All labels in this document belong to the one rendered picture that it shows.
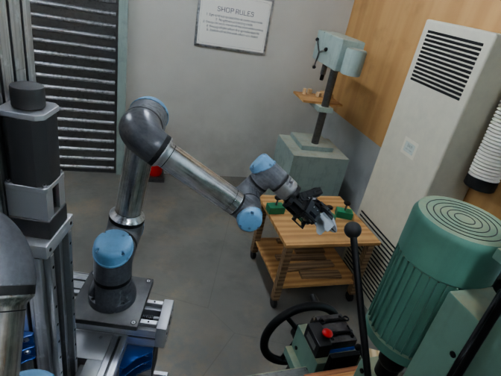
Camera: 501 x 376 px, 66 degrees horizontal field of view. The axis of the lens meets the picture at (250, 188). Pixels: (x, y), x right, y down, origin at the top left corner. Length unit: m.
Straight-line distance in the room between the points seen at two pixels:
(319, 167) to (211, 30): 1.47
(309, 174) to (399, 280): 2.39
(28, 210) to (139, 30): 2.75
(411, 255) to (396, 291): 0.09
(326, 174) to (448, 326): 2.53
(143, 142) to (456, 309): 0.78
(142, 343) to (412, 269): 0.96
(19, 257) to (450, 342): 0.69
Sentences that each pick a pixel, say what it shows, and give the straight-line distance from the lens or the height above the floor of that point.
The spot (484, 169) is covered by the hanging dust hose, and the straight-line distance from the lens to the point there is 2.27.
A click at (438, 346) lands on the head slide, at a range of 0.79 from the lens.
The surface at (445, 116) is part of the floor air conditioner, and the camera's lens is 2.32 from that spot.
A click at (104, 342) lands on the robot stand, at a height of 0.73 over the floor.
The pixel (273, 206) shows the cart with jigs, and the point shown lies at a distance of 2.50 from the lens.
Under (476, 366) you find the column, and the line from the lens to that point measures 0.69.
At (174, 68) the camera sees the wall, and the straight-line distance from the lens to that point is 3.60.
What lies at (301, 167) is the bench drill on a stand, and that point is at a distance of 3.08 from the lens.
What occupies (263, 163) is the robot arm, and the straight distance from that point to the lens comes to 1.21.
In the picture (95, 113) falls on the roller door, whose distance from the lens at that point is 3.68.
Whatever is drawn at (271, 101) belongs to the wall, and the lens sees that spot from 3.85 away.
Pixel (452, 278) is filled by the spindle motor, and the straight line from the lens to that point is 0.76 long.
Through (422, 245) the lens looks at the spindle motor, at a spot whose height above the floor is 1.46.
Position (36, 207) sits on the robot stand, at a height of 1.33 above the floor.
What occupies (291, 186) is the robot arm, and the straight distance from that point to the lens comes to 1.24.
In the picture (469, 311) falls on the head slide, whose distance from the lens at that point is 0.73.
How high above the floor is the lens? 1.81
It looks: 28 degrees down
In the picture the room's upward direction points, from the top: 11 degrees clockwise
